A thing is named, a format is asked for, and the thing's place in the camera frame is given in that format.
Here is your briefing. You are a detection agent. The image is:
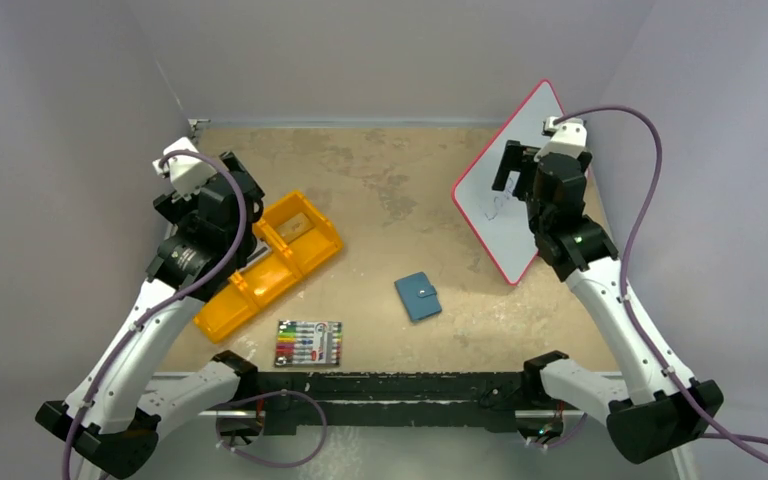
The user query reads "blue card holder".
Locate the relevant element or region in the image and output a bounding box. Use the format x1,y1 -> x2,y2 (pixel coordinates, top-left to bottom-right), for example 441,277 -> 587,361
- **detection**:
394,272 -> 442,323

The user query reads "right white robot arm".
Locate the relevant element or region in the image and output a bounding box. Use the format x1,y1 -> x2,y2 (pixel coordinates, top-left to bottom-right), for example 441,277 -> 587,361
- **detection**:
492,140 -> 724,464

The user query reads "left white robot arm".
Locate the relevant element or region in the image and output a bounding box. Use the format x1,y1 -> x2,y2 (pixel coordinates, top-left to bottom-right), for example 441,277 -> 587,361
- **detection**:
35,147 -> 264,479

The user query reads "gold card in bin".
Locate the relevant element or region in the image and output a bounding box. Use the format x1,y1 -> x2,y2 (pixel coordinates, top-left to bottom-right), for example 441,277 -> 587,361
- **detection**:
275,212 -> 314,244

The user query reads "pink framed whiteboard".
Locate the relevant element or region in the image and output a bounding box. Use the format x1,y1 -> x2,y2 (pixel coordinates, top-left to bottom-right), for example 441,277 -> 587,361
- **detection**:
451,79 -> 563,285

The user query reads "middle yellow bin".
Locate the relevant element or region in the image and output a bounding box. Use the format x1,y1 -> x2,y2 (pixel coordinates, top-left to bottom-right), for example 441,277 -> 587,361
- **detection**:
229,249 -> 302,309

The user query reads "yellow bin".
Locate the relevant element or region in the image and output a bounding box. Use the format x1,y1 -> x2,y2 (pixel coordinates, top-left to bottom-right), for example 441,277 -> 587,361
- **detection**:
229,249 -> 302,309
254,190 -> 343,277
193,273 -> 261,344

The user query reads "left yellow bin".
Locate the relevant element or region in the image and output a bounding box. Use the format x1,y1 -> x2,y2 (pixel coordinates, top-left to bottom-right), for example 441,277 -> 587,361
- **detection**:
193,273 -> 261,344

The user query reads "right yellow bin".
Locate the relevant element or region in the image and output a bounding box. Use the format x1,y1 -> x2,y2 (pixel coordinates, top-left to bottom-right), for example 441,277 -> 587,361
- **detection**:
254,190 -> 343,277

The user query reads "marker pen pack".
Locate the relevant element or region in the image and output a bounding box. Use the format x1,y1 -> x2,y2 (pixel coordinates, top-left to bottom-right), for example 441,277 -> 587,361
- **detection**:
274,320 -> 343,368

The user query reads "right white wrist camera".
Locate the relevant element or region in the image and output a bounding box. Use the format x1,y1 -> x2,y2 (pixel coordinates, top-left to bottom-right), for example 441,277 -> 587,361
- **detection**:
535,116 -> 587,161

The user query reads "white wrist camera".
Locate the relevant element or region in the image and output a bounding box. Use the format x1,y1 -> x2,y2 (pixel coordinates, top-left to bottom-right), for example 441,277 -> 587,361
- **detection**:
535,116 -> 587,161
152,155 -> 217,203

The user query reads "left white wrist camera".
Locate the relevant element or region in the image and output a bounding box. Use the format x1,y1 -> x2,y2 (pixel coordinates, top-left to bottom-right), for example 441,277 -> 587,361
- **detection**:
152,155 -> 217,203

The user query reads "purple cable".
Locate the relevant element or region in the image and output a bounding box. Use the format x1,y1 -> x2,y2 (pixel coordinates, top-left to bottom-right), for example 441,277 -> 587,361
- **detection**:
523,410 -> 589,453
214,389 -> 329,470
554,105 -> 768,474
60,149 -> 250,480

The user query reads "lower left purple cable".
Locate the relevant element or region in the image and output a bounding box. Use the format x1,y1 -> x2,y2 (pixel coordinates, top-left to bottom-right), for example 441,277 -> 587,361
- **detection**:
214,389 -> 329,470

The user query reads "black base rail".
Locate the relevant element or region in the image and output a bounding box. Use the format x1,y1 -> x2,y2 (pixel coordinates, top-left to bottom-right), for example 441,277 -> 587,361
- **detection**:
243,372 -> 553,435

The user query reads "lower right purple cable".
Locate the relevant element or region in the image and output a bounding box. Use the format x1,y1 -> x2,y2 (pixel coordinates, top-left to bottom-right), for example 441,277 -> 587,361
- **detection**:
523,410 -> 589,453

